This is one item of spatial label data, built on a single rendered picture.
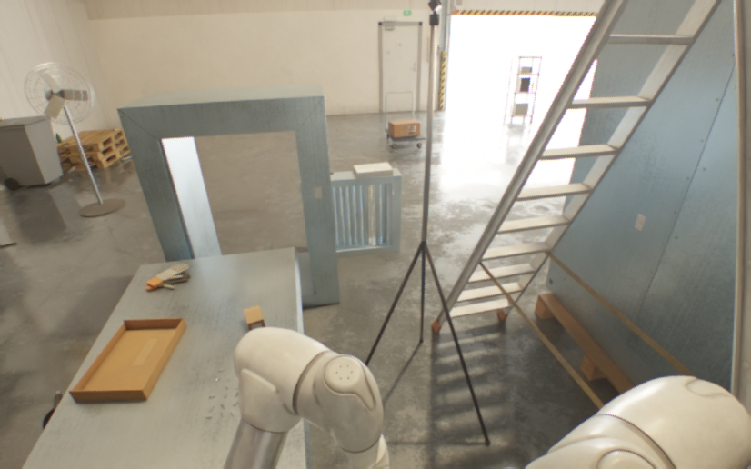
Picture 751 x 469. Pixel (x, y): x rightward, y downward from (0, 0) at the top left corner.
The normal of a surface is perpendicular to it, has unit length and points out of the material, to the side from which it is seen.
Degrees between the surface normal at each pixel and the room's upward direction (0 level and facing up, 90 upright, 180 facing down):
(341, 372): 12
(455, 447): 0
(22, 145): 95
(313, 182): 90
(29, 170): 95
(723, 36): 90
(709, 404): 8
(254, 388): 56
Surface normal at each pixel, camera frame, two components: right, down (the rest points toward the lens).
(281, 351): -0.18, -0.72
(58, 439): -0.02, -0.88
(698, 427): 0.11, -0.71
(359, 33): 0.15, 0.47
